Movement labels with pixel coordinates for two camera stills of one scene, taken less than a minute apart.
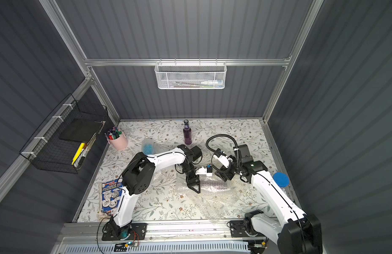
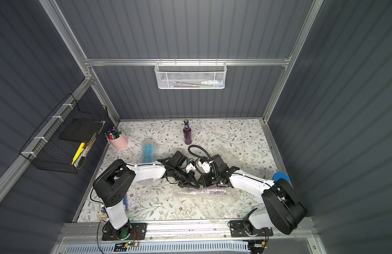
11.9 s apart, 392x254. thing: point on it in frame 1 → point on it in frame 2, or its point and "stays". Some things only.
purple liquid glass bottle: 187,134 stays
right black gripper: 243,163 → 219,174
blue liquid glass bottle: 148,148 stays
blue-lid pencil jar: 281,179 stays
